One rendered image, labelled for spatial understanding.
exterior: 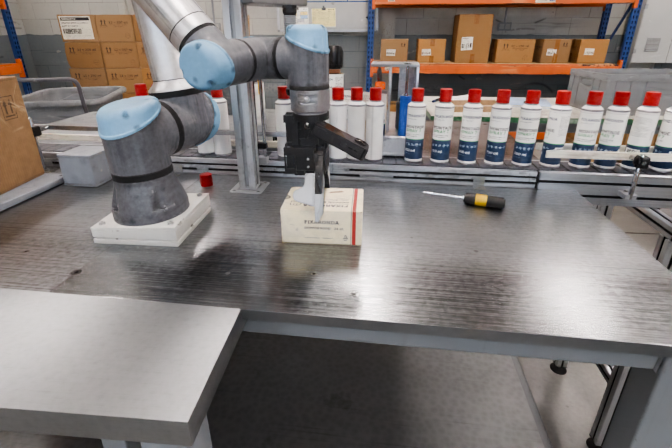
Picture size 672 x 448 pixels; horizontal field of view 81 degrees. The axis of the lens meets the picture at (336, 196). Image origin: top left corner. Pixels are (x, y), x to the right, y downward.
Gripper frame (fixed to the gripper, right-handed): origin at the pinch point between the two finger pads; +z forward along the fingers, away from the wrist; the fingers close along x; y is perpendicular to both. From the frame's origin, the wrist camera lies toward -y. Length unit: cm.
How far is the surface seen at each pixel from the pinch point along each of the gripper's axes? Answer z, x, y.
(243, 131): -10.9, -22.7, 23.2
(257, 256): 5.2, 11.7, 11.8
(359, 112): -13.5, -34.6, -6.3
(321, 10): -61, -466, 53
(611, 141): -6, -32, -73
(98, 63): -11, -326, 266
